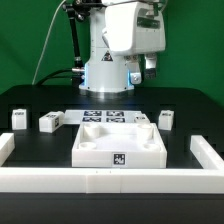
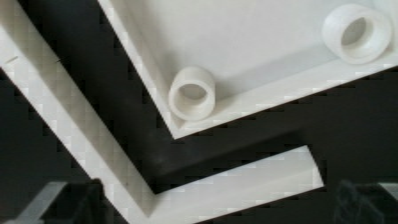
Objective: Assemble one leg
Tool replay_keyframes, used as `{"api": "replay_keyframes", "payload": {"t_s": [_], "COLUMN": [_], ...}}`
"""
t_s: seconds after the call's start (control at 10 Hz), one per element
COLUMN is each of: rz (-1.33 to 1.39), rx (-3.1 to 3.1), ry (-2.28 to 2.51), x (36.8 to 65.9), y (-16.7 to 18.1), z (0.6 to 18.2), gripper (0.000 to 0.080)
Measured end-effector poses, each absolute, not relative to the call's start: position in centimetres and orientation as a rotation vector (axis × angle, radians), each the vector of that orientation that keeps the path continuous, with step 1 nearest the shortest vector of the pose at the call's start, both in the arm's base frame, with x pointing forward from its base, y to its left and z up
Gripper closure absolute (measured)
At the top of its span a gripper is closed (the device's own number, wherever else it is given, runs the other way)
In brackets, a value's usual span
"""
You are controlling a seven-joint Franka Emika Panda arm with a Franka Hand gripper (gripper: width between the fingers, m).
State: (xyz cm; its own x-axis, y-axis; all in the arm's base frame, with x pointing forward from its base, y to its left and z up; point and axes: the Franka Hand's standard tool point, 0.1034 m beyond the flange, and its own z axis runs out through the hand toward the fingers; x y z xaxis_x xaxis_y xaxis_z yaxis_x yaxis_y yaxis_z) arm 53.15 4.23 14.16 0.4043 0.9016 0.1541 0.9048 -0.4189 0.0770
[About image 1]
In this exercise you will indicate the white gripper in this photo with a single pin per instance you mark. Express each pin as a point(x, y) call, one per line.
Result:
point(148, 36)

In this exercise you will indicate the white square tabletop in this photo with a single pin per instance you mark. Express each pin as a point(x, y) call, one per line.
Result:
point(119, 145)

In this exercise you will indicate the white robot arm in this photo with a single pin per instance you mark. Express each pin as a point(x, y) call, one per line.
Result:
point(126, 36)

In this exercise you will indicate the white marker plate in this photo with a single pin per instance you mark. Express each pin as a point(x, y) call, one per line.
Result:
point(73, 117)

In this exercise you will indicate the white U-shaped fence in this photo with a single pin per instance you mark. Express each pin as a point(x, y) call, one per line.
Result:
point(72, 180)

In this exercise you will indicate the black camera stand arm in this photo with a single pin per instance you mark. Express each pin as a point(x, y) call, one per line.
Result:
point(75, 14)

